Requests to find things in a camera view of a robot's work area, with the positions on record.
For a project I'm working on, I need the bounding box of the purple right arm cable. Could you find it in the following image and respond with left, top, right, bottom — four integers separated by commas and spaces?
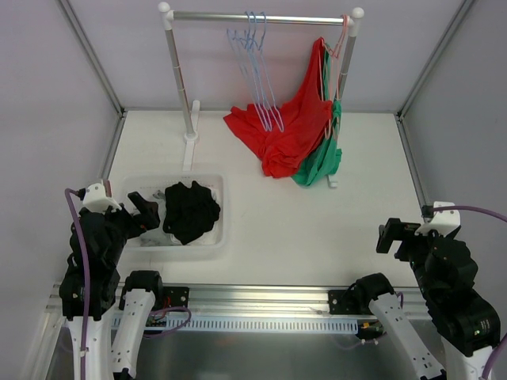
332, 204, 507, 380

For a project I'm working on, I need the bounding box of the black tank top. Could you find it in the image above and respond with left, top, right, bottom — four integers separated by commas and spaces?
162, 180, 222, 246

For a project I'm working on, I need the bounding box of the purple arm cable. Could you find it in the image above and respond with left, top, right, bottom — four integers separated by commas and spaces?
63, 187, 193, 380
332, 204, 507, 380

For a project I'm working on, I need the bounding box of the red garment on table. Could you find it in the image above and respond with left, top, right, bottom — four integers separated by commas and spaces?
223, 104, 280, 158

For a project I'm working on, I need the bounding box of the red tank top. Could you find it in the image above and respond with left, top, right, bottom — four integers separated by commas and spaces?
259, 37, 332, 178

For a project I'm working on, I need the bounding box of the green tank top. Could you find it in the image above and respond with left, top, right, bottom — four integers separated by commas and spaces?
292, 43, 342, 187

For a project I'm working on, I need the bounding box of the white clothes rack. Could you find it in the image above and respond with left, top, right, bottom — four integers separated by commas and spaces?
157, 1, 365, 189

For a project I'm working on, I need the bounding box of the pink wire hanger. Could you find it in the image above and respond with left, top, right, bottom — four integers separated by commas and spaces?
322, 14, 353, 145

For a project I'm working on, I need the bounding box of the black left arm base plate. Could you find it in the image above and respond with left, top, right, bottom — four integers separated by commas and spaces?
162, 286, 189, 309

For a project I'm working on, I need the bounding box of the grey tank top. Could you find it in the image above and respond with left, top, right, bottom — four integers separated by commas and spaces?
137, 189, 172, 247

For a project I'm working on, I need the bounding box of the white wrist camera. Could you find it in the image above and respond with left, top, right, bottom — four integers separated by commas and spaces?
80, 179, 121, 213
415, 201, 461, 237

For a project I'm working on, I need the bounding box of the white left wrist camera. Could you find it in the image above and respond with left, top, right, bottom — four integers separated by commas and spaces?
80, 179, 121, 213

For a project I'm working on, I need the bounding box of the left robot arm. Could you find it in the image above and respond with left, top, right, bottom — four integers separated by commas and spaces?
59, 192, 165, 379

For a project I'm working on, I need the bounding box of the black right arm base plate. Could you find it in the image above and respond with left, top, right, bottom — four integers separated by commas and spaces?
327, 290, 372, 315

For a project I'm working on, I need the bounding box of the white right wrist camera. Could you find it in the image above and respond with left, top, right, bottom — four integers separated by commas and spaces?
415, 201, 461, 237

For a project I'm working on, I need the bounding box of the white slotted cable duct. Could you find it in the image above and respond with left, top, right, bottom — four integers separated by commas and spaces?
145, 314, 359, 335

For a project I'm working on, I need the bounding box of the white plastic perforated basket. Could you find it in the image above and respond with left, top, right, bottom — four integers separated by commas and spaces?
116, 171, 230, 260

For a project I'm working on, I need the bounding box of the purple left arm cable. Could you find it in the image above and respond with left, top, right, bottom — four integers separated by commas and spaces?
63, 187, 193, 380

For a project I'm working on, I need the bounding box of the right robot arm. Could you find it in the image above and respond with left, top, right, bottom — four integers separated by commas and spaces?
345, 218, 506, 379

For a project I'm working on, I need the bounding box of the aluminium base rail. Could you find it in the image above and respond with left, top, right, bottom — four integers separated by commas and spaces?
44, 283, 431, 321

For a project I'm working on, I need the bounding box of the white tank top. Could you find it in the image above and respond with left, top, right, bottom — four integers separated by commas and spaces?
166, 185, 221, 246

